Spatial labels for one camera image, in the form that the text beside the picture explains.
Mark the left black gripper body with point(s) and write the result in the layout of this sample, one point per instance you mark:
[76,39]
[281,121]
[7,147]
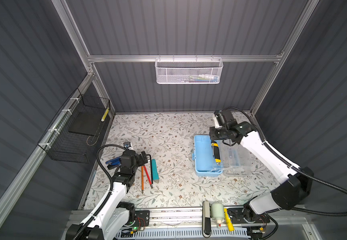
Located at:
[138,162]

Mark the red hex key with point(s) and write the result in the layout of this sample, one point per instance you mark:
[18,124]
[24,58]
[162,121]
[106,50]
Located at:
[148,176]

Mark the black pad in basket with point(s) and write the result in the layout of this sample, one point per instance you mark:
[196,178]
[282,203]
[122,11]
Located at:
[88,124]

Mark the white glue bottle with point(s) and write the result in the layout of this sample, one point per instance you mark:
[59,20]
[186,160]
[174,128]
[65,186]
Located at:
[217,213]

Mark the teal utility knife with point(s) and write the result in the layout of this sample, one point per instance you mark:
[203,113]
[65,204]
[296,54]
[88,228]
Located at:
[155,172]

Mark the yellow marker in black basket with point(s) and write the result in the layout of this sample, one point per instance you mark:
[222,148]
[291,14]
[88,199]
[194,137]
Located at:
[105,115]

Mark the black wire mesh basket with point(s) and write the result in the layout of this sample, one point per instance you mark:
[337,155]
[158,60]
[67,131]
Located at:
[60,145]

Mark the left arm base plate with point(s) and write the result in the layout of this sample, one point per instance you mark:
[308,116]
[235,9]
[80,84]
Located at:
[138,219]

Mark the blue handled pliers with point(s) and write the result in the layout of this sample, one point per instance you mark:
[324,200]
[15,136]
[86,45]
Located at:
[113,163]

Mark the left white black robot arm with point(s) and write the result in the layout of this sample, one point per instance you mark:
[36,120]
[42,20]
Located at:
[111,213]

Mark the white wire mesh basket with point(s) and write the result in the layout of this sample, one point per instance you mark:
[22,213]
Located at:
[192,72]

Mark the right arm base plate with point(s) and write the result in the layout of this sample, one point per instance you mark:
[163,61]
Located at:
[240,215]

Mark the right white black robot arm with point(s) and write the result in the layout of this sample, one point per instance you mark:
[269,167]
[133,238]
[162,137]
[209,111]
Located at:
[293,187]

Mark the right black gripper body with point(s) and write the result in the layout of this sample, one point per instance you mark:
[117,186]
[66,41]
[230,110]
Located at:
[216,133]

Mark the black hex key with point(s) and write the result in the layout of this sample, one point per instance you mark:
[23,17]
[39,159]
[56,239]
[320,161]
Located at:
[151,171]

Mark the yellow marker on rail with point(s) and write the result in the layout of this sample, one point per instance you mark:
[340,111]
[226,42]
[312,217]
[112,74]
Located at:
[228,220]

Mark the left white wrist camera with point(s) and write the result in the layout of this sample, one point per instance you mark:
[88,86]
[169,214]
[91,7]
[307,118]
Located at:
[128,145]

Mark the blue plastic tool box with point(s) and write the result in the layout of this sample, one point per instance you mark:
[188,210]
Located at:
[213,158]

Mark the orange pencil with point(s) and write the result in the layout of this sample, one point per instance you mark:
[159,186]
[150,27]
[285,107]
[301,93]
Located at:
[142,179]

